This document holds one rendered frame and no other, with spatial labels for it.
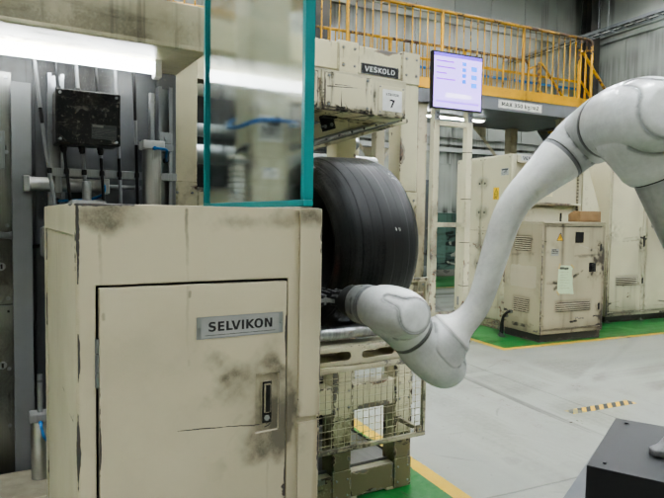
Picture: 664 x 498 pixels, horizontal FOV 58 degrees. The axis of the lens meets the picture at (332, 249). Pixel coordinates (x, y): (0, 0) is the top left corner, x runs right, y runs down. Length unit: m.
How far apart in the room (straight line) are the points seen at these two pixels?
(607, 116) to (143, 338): 0.85
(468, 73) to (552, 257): 2.05
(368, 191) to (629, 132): 0.86
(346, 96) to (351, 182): 0.55
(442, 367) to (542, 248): 5.18
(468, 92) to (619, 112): 5.15
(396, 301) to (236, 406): 0.38
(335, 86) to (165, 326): 1.45
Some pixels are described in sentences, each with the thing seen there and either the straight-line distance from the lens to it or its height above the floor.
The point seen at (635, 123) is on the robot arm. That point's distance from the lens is 1.11.
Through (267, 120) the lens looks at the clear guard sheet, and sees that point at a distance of 1.19.
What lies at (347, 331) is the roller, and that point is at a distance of 1.84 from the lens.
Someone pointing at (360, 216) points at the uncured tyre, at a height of 1.26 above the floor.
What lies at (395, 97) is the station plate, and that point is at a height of 1.72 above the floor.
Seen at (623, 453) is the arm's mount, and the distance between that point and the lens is 1.54.
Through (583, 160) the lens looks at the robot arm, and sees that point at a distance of 1.30.
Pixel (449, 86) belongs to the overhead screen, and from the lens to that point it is 6.11.
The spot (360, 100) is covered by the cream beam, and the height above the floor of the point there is 1.69.
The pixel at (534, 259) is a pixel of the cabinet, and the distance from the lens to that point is 6.51.
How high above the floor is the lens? 1.25
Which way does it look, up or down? 3 degrees down
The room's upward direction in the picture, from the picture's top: 1 degrees clockwise
